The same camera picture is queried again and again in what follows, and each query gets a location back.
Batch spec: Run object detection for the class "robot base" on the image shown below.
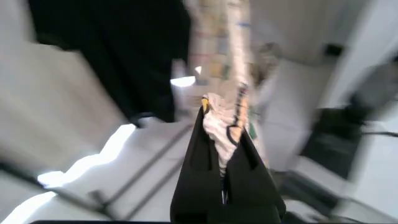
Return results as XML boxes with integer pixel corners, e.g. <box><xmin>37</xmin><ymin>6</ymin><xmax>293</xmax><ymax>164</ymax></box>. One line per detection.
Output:
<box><xmin>270</xmin><ymin>102</ymin><xmax>398</xmax><ymax>224</ymax></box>

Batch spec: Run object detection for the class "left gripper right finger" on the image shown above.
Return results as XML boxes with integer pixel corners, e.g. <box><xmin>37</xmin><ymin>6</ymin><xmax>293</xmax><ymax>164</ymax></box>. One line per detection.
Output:
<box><xmin>223</xmin><ymin>126</ymin><xmax>287</xmax><ymax>222</ymax></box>

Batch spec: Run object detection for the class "black clothes rack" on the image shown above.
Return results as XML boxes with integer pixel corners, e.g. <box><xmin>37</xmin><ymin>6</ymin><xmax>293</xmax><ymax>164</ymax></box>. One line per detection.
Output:
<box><xmin>0</xmin><ymin>124</ymin><xmax>193</xmax><ymax>220</ymax></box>

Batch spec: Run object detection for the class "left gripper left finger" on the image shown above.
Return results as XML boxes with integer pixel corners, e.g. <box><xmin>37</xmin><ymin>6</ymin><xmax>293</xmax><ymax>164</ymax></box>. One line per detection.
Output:
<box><xmin>170</xmin><ymin>104</ymin><xmax>225</xmax><ymax>222</ymax></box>

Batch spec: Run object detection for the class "cream printed garment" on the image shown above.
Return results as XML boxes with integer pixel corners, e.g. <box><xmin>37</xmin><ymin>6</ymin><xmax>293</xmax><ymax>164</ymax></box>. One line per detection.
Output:
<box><xmin>186</xmin><ymin>0</ymin><xmax>274</xmax><ymax>178</ymax></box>

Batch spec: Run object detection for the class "black garment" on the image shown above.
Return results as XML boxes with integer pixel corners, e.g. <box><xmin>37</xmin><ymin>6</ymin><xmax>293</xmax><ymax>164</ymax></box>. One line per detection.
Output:
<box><xmin>27</xmin><ymin>0</ymin><xmax>192</xmax><ymax>124</ymax></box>

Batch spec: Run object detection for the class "white curtain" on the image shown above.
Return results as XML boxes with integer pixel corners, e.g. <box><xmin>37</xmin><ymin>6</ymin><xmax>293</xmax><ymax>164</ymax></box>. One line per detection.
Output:
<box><xmin>0</xmin><ymin>0</ymin><xmax>128</xmax><ymax>175</ymax></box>

